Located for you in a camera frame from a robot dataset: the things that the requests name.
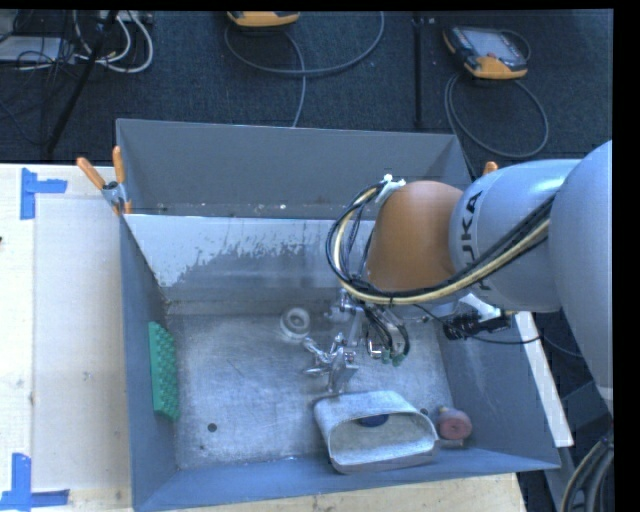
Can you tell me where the grey felt pouch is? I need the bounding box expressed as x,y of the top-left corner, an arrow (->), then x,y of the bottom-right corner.
313,389 -> 442,476

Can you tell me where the grey metal bin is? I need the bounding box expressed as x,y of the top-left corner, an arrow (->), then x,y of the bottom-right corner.
114,118 -> 563,512

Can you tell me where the white ring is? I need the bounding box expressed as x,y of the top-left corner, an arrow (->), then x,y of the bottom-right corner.
278,306 -> 313,342

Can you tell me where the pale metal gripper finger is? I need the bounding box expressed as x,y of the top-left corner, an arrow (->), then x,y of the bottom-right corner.
303,349 -> 361,394
301,335 -> 347,365

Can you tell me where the pink cylinder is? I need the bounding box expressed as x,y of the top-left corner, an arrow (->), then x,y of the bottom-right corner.
435,405 -> 474,442

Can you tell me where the black cylinder on white bracket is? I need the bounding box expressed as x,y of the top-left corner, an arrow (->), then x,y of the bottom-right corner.
441,293 -> 515,342

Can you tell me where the dark green flat block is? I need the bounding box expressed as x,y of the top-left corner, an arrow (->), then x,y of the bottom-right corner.
147,320 -> 182,422

